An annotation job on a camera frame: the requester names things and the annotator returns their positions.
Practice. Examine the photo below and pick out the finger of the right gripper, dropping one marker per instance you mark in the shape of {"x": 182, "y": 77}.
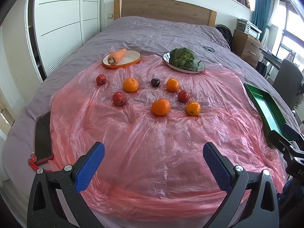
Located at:
{"x": 279, "y": 142}
{"x": 291, "y": 133}

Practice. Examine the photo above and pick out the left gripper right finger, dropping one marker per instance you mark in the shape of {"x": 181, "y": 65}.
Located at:
{"x": 250, "y": 200}

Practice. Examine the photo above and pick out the pink plastic sheet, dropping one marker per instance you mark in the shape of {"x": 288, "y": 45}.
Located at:
{"x": 153, "y": 169}

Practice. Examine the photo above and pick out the orange carrot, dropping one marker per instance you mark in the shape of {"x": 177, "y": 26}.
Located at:
{"x": 115, "y": 57}

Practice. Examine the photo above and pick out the dark glasses on bed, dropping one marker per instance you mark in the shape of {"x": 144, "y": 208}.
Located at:
{"x": 209, "y": 49}

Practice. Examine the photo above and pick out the desk with clutter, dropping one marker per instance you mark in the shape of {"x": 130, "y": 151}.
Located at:
{"x": 277, "y": 58}

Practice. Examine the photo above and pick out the white printer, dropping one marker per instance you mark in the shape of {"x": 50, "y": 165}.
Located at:
{"x": 248, "y": 28}

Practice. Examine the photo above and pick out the dark shopping bag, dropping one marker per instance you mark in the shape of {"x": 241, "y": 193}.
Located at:
{"x": 261, "y": 67}

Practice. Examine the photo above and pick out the grey office chair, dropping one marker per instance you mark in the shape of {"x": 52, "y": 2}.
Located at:
{"x": 289, "y": 84}

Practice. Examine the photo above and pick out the smartphone in red case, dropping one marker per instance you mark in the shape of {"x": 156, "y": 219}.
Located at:
{"x": 42, "y": 150}

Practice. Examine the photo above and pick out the orange oval dish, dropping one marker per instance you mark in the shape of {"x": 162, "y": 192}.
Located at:
{"x": 130, "y": 58}

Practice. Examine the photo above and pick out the wooden headboard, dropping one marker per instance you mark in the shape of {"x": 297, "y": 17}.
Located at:
{"x": 168, "y": 10}

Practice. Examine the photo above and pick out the red fruit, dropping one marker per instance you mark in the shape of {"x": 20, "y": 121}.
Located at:
{"x": 183, "y": 96}
{"x": 101, "y": 79}
{"x": 119, "y": 98}

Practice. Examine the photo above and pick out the green leafy vegetable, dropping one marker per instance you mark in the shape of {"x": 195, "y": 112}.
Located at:
{"x": 184, "y": 58}

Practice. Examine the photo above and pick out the wooden nightstand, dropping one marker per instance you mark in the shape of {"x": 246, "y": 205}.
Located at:
{"x": 246, "y": 47}

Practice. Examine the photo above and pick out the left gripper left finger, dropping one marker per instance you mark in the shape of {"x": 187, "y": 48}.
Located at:
{"x": 55, "y": 199}

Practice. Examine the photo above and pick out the black backpack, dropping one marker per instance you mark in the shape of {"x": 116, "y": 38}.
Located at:
{"x": 225, "y": 31}

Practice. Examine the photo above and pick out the white wardrobe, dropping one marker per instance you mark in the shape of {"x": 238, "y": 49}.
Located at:
{"x": 58, "y": 28}

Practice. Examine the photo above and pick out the green rectangular tray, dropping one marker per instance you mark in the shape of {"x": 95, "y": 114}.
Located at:
{"x": 272, "y": 117}

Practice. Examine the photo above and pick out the dark purple plum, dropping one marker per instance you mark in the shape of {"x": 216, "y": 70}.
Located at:
{"x": 155, "y": 82}

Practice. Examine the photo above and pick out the large orange mandarin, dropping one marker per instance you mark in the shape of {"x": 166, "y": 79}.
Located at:
{"x": 161, "y": 107}

